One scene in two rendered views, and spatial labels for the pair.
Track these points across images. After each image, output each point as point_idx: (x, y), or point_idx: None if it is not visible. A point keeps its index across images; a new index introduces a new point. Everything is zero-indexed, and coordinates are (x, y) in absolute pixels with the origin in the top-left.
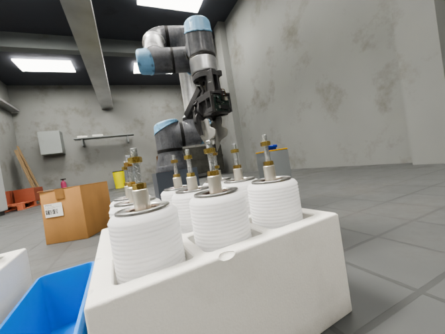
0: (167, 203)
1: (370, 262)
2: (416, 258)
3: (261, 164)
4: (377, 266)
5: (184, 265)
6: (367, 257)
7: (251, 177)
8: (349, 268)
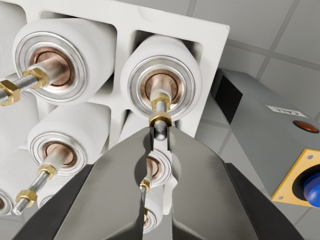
0: (10, 212)
1: (233, 153)
2: (252, 172)
3: (274, 144)
4: (229, 157)
5: (38, 193)
6: (242, 149)
7: (167, 174)
8: (216, 146)
